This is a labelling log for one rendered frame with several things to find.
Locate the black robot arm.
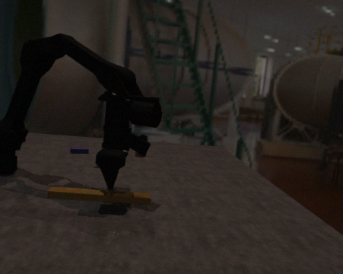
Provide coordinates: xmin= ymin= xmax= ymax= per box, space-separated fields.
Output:
xmin=0 ymin=33 xmax=162 ymax=175

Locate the small red cube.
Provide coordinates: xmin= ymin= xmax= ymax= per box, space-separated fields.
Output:
xmin=135 ymin=152 xmax=147 ymax=158

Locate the purple rectangular block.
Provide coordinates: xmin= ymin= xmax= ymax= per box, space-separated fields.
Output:
xmin=71 ymin=148 xmax=88 ymax=154

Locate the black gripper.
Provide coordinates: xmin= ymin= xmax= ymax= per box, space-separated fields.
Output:
xmin=95 ymin=121 xmax=129 ymax=190

